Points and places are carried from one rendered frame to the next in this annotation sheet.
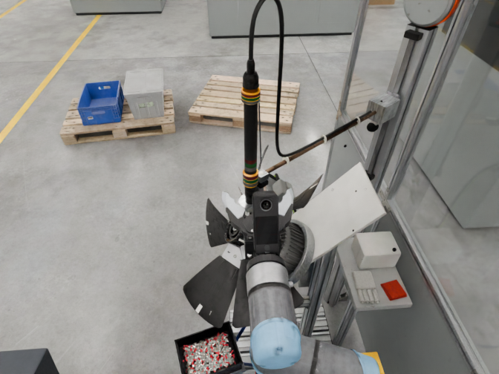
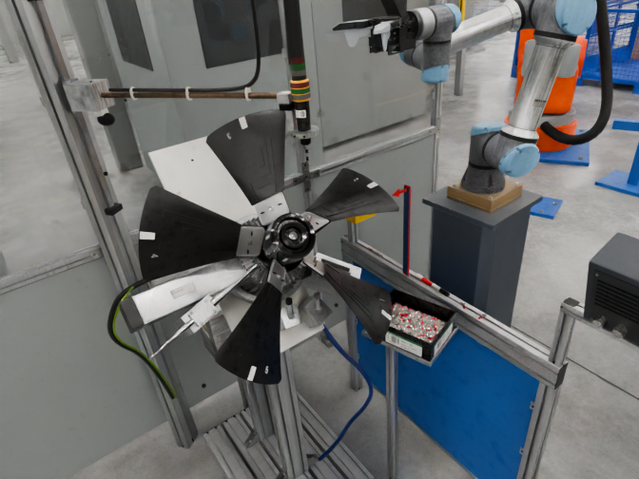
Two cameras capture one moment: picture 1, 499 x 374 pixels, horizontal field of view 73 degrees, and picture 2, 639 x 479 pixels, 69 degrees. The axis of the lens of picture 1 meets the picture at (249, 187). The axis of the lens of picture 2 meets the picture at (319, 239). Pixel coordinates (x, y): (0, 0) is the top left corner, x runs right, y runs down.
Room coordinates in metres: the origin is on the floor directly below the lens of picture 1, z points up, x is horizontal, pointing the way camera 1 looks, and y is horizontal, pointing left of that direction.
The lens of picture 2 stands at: (1.20, 0.95, 1.80)
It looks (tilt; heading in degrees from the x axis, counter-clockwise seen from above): 31 degrees down; 241
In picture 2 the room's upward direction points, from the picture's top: 6 degrees counter-clockwise
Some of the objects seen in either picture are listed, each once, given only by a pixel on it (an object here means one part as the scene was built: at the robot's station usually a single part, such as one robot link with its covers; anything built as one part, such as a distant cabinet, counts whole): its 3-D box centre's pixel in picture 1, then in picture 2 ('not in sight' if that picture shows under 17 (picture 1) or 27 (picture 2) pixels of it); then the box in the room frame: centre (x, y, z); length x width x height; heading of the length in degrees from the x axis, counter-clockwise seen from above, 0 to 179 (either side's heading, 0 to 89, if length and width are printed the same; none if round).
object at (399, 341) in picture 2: (209, 355); (410, 323); (0.48, 0.15, 0.85); 0.22 x 0.17 x 0.07; 110
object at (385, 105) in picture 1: (383, 107); (87, 95); (1.09, -0.49, 1.54); 0.10 x 0.07 x 0.09; 129
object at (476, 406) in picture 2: not in sight; (426, 373); (0.33, 0.07, 0.45); 0.82 x 0.02 x 0.66; 94
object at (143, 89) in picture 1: (146, 93); not in sight; (3.53, 1.18, 0.31); 0.60 x 0.42 x 0.33; 11
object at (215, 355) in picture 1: (208, 355); (411, 326); (0.48, 0.16, 0.83); 0.19 x 0.14 x 0.04; 110
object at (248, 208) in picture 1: (252, 190); (299, 113); (0.70, -0.01, 1.49); 0.09 x 0.07 x 0.10; 129
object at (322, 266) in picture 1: (313, 299); (248, 349); (0.85, -0.33, 0.58); 0.09 x 0.05 x 1.15; 4
